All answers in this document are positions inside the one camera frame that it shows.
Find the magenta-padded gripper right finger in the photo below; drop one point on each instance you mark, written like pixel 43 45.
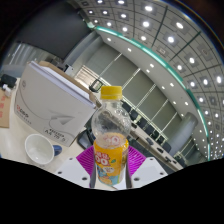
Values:
pixel 148 170

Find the yellow-capped orange-label drink bottle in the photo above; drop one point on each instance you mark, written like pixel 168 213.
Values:
pixel 110 163

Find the group of ceiling lights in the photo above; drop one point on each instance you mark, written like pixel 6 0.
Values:
pixel 170 39

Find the brown cardboard box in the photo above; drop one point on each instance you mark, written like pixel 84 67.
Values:
pixel 4 108

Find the row of black office chairs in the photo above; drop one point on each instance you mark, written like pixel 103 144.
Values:
pixel 146 128

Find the long beige conference desk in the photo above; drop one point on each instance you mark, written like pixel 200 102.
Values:
pixel 156 150

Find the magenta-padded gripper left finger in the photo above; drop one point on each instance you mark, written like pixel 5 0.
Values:
pixel 73 170

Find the white copy paper box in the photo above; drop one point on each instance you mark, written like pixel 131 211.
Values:
pixel 50 103

